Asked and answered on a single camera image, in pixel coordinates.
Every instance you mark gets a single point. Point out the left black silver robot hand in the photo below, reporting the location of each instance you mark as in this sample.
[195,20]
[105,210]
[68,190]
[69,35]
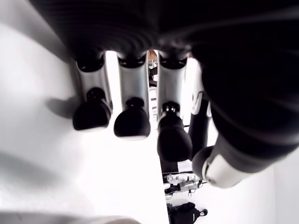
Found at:
[233,81]

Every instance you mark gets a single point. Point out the black backpack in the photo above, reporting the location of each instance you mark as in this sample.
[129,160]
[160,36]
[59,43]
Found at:
[187,213]

